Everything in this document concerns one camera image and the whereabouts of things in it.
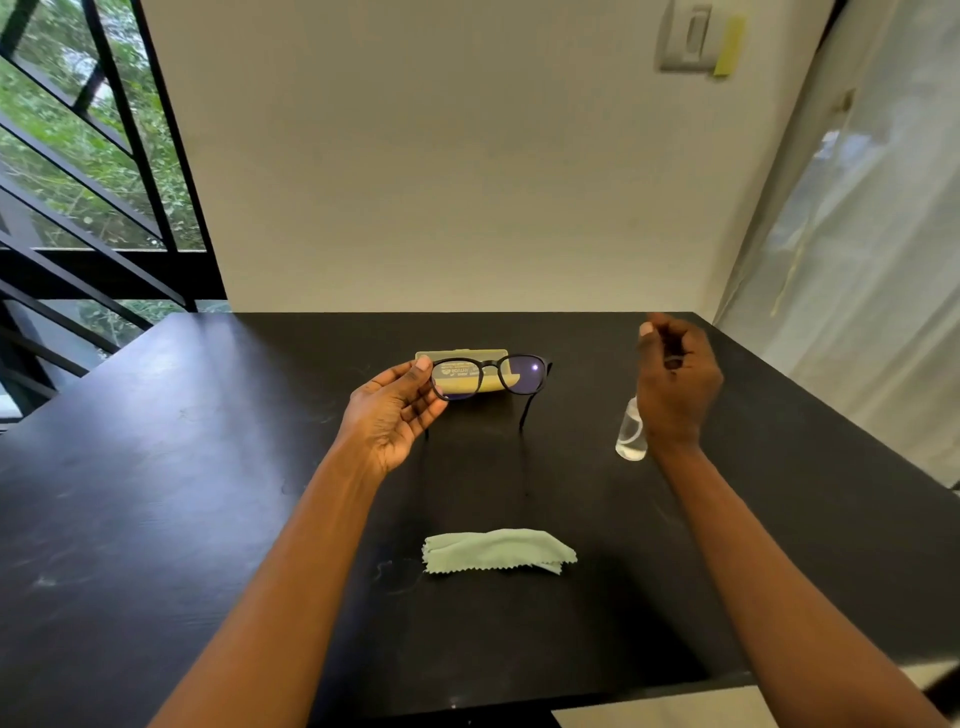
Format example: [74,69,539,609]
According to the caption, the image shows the yellow eyeglasses case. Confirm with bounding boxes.
[414,348,520,396]

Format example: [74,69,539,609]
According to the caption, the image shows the person's left hand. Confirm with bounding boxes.
[333,355,451,482]

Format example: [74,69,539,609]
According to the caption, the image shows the person's left forearm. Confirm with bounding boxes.
[148,441,385,728]

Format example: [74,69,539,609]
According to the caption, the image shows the person's right hand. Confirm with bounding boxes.
[635,312,726,460]

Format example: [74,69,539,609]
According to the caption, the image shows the black metal window grille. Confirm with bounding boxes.
[0,0,231,432]

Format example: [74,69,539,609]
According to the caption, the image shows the light green microfiber cloth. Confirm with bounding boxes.
[420,528,579,577]

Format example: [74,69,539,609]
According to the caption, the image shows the white sheer curtain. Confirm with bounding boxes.
[714,0,960,490]

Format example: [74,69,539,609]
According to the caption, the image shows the white wall switch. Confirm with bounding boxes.
[657,0,715,75]

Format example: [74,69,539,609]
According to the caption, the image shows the black framed eyeglasses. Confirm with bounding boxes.
[423,353,555,438]

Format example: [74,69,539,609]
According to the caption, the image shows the small clear spray bottle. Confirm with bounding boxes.
[615,396,649,462]

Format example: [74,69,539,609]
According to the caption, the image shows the yellow sticky note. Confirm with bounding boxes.
[712,13,750,78]

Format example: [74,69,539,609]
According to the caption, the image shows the person's right forearm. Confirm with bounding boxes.
[651,442,954,728]

